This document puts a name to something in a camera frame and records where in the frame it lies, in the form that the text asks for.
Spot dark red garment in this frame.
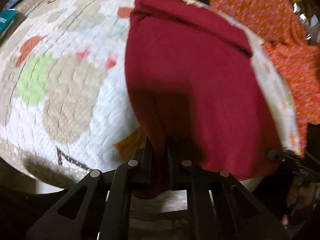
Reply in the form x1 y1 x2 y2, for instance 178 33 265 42
124 0 283 200

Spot orange floral fabric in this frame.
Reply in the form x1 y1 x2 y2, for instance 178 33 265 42
209 0 319 155

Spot heart patterned quilted mat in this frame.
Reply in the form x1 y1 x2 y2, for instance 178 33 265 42
1 0 302 188

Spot teal box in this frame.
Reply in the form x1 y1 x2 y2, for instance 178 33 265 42
0 9 18 40

